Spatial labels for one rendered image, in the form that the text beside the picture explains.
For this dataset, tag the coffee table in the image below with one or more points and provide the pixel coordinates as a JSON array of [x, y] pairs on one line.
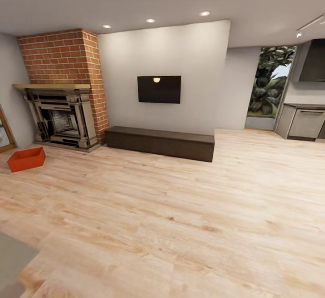
[[14, 256]]

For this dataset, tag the fixed window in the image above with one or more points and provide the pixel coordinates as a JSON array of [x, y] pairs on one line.
[[271, 80]]

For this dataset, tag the storage box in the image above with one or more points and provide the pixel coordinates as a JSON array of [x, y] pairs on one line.
[[27, 159]]

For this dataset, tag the wall mounted tv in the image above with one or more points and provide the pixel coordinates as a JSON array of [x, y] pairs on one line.
[[163, 89]]

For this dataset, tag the dishwasher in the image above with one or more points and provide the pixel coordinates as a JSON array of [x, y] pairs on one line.
[[306, 124]]

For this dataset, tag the cabinet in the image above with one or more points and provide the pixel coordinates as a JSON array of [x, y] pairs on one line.
[[310, 65], [190, 146]]

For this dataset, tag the wood fireplace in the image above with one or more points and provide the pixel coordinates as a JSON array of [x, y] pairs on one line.
[[63, 117]]

